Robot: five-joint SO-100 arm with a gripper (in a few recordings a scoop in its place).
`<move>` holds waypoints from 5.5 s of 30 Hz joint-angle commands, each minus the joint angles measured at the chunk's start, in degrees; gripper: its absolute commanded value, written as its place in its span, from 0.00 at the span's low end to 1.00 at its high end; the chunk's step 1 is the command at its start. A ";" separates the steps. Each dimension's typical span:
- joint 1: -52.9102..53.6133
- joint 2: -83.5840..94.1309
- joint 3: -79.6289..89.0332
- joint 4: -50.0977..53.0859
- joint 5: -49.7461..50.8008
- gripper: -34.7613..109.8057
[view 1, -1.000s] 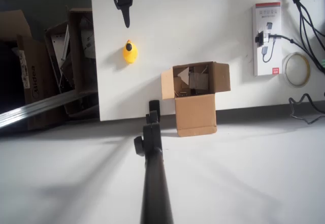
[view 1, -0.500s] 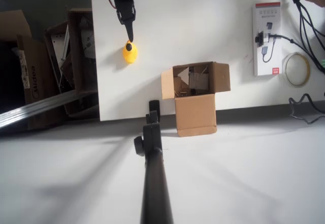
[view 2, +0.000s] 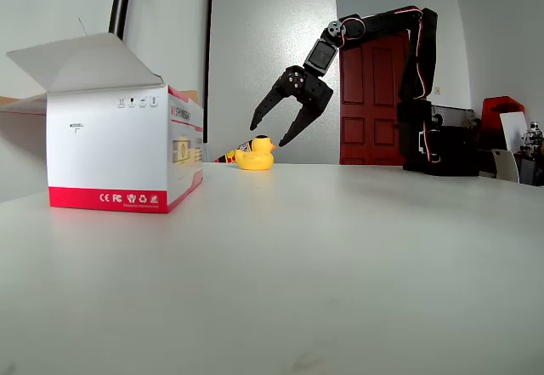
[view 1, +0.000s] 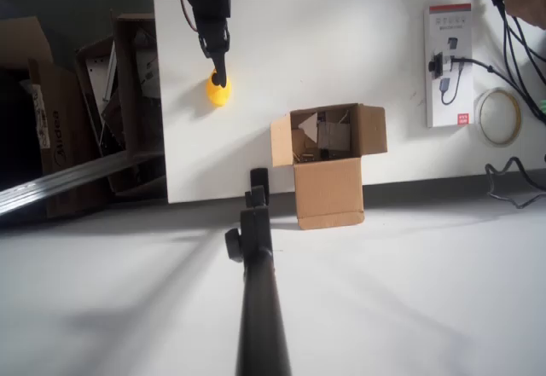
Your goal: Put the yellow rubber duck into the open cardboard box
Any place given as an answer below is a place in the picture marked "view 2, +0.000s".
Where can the small microscope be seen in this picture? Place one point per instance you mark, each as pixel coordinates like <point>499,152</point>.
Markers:
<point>533,137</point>

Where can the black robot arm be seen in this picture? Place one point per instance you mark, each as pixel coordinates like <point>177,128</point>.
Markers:
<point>421,73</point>

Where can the black vertical wall strip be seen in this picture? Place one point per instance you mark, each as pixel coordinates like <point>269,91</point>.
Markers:
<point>209,52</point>

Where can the red wooden door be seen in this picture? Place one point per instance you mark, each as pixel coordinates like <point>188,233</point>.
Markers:
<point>370,94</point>

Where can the red yellow packet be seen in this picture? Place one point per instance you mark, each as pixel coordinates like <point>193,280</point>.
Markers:
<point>231,154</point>

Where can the black camera stand pole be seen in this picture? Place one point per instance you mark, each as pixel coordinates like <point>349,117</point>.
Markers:
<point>121,1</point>

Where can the orange translucent printer cover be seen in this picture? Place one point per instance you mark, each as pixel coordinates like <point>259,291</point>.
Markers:
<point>503,103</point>

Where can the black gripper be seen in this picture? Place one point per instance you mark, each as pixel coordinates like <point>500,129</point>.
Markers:
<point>312,90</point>

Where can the white chair back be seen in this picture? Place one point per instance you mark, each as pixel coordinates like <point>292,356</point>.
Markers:
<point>506,166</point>

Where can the yellow rubber duck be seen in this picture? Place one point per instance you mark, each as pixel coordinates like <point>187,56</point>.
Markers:
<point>255,160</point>

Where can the white flat panel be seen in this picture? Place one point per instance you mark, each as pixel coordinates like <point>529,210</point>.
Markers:
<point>513,130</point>

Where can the open cardboard box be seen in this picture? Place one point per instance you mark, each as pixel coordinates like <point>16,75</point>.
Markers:
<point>106,154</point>

